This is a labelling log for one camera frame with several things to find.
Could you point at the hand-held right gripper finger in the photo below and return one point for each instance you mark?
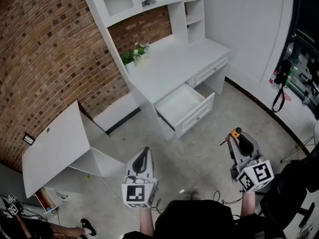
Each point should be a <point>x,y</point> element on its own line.
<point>234,151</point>
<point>254,146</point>

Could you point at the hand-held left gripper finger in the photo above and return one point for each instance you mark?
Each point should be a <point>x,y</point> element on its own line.
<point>129,167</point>
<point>150,163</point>

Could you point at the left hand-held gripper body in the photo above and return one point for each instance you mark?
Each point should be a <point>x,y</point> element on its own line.
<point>135,194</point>

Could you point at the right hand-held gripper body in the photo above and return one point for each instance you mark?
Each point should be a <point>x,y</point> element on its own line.
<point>256,175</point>

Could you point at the person's right forearm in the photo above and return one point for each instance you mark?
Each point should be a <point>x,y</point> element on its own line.
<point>248,204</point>

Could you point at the person's left forearm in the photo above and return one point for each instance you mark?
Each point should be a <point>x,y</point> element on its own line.
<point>146,220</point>

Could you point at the black office chair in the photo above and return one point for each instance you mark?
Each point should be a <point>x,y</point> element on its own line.
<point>284,198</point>

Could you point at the person's left grey shoe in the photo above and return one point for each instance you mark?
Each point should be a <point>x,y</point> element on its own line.
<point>185,196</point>

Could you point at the person's grey shoe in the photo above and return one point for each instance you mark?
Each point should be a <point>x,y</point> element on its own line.
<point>185,196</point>
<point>196,195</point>

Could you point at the person's right grey shoe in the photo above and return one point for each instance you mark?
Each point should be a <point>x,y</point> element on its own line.
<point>196,195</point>

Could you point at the person's black clothing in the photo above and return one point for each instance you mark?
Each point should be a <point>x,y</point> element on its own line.
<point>194,220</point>

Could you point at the white side desk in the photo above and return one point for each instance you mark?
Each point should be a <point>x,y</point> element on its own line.
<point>57,143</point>

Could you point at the white box with red lining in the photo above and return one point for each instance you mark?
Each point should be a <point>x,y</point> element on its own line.
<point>47,199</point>

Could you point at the white desk with hutch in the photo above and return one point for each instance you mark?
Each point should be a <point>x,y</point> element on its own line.
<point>172,63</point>

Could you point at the white flower plant cream pot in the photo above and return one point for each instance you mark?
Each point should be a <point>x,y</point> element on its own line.
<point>140,49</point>

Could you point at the small dark shelf object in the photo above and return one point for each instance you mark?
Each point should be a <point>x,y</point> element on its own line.
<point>148,2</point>

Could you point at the black wall outlet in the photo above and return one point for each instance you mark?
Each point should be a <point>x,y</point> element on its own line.
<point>28,139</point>

